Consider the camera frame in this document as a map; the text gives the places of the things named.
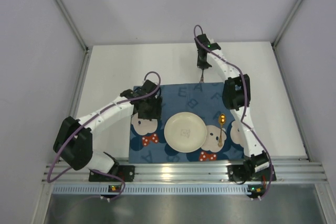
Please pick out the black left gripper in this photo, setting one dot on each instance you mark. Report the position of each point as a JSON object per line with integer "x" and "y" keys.
{"x": 149, "y": 114}

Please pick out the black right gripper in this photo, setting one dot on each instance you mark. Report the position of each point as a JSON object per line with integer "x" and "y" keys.
{"x": 203, "y": 64}

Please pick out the iridescent fork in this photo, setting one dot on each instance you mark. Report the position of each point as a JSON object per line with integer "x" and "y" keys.
{"x": 202, "y": 76}

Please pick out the cream round plate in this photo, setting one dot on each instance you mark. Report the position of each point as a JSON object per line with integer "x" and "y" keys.
{"x": 185, "y": 132}

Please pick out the gold spoon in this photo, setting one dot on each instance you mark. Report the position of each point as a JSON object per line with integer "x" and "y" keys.
{"x": 221, "y": 121}

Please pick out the blue cartoon bear placemat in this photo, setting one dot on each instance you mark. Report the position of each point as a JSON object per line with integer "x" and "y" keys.
{"x": 147, "y": 141}

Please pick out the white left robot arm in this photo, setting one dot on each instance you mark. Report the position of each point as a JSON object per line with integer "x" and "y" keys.
{"x": 74, "y": 142}

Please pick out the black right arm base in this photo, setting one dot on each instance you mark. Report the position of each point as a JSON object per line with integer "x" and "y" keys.
{"x": 240, "y": 174}

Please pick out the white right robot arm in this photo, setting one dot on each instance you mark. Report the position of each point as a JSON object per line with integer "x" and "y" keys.
{"x": 236, "y": 98}

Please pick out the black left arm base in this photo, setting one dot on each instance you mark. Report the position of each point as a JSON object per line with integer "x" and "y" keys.
{"x": 124, "y": 172}

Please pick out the perforated cable duct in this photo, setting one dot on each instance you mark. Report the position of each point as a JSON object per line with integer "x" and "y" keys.
{"x": 184, "y": 189}

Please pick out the left aluminium frame post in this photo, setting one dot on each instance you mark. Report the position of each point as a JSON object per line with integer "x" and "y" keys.
{"x": 71, "y": 24}

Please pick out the aluminium frame post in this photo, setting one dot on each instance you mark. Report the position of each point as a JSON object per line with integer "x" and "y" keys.
{"x": 71, "y": 24}
{"x": 286, "y": 23}

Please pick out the right aluminium frame post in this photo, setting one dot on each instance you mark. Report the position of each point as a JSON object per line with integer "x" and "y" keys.
{"x": 286, "y": 23}

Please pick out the aluminium mounting rail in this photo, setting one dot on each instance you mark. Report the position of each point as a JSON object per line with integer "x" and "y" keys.
{"x": 287, "y": 171}

